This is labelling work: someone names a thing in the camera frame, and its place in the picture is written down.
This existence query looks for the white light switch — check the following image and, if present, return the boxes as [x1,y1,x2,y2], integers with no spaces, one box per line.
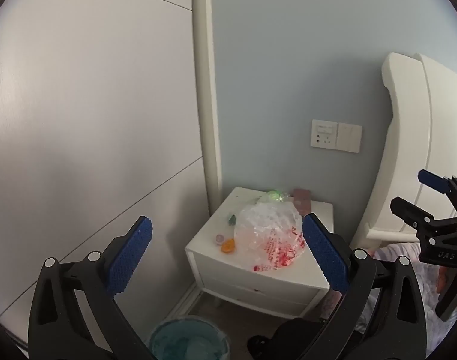
[336,122,363,154]

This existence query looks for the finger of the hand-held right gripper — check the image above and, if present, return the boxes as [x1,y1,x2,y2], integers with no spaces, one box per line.
[418,169,457,218]
[390,196,457,239]

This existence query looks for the white wall socket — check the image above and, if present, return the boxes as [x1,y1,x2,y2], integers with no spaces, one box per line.
[310,119,339,151]

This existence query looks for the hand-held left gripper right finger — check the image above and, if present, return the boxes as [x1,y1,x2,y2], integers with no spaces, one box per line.
[284,212,428,360]

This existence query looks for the white nightstand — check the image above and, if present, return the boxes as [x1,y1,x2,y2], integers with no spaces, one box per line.
[185,186,334,317]

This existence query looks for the white wardrobe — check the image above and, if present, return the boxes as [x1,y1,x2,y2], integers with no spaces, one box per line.
[0,0,222,349]

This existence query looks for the trash bin with teal bag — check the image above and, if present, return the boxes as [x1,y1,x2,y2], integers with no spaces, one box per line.
[149,317,231,360]

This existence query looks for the clear bottle with green label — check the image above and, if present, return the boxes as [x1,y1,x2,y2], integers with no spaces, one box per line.
[255,190,289,205]

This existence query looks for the clear plastic bag red print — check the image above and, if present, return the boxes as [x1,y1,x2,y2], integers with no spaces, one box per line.
[238,199,307,272]

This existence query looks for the pink cardboard box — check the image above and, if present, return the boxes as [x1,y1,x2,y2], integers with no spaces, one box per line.
[293,188,312,214]

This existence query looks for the black slipper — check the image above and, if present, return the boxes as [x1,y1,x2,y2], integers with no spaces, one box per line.
[247,317,326,360]

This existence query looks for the white bed headboard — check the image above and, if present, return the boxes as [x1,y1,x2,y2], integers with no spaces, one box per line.
[350,52,457,250]

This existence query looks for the lavender printed blanket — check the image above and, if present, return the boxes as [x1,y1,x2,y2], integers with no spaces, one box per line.
[358,243,456,346]

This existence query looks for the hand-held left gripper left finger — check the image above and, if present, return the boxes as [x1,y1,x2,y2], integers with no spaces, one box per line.
[28,215,158,360]

